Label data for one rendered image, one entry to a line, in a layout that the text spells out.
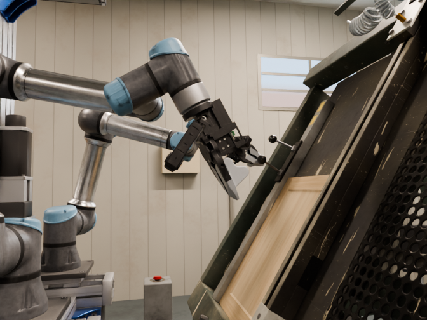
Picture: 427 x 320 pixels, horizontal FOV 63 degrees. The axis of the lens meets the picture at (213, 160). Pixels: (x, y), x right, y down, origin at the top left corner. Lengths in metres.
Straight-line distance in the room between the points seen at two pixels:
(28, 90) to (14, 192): 0.37
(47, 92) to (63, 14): 4.05
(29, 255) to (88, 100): 0.39
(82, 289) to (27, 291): 0.49
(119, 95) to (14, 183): 0.58
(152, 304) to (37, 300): 0.71
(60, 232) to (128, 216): 3.02
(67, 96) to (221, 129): 0.40
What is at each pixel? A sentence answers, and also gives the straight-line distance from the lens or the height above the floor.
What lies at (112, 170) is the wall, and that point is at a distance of 4.41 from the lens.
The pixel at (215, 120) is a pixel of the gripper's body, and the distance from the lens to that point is 0.74.
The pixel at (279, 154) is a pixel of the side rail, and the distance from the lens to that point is 1.71.
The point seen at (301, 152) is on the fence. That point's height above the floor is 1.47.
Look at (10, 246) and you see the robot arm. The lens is 0.88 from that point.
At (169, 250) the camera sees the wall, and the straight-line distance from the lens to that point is 4.48.
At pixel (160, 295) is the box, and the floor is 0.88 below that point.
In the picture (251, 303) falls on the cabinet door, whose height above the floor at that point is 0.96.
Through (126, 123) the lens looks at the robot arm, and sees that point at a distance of 1.36.
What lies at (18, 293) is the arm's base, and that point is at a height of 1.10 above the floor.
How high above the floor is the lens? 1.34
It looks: 4 degrees up
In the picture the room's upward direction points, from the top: 1 degrees counter-clockwise
